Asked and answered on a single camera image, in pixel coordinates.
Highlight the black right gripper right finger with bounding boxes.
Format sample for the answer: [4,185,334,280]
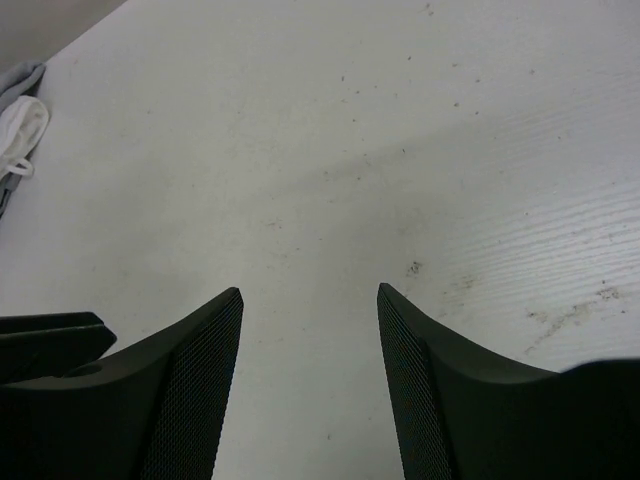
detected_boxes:
[377,283,639,479]

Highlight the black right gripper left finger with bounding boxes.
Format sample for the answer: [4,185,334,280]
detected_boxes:
[1,287,244,479]

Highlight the grey folded tank top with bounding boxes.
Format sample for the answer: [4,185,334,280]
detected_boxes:
[1,60,46,215]

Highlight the white folded tank top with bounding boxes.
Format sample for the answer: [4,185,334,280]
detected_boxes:
[0,95,50,178]

